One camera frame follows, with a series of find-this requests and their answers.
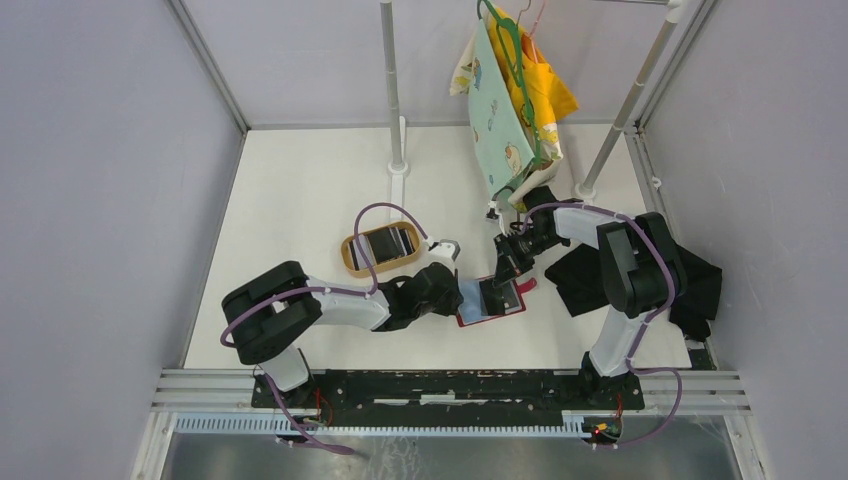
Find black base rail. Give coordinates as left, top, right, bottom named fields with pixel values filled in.
left=282, top=370, right=645, bottom=427

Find white clothes rack frame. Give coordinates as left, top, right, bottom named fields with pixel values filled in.
left=379, top=1, right=687, bottom=205

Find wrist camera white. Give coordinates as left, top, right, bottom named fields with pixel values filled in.
left=485, top=200, right=503, bottom=223
left=427, top=239, right=460, bottom=267

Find yellow garment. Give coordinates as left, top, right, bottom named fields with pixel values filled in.
left=487, top=18, right=579, bottom=129

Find red card holder wallet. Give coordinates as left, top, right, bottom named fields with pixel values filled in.
left=456, top=276, right=537, bottom=328

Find mint green cartoon cloth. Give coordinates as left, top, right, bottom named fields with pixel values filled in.
left=468, top=21, right=534, bottom=195

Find stack of credit cards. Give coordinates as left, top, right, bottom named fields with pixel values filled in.
left=345, top=222, right=419, bottom=272

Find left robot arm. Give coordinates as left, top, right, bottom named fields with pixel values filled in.
left=220, top=261, right=463, bottom=408

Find yellow oval card tray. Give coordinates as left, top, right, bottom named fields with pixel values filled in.
left=340, top=221, right=423, bottom=278

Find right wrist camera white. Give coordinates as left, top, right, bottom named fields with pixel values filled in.
left=485, top=200, right=503, bottom=223

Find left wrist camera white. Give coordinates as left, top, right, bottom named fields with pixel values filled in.
left=427, top=239, right=460, bottom=267

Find black clothes pile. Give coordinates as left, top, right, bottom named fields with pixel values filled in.
left=544, top=245, right=722, bottom=342

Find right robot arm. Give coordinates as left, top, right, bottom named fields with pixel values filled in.
left=493, top=187, right=687, bottom=408

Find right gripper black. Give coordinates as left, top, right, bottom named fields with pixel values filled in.
left=493, top=227, right=564, bottom=288

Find white slotted cable duct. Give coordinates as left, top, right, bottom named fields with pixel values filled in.
left=173, top=410, right=599, bottom=440

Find green clothes hanger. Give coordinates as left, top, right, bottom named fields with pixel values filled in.
left=476, top=0, right=542, bottom=168

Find pink clothes hanger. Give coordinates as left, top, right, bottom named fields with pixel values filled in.
left=516, top=0, right=548, bottom=42

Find black VIP credit card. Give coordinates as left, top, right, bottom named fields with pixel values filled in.
left=479, top=278, right=522, bottom=317

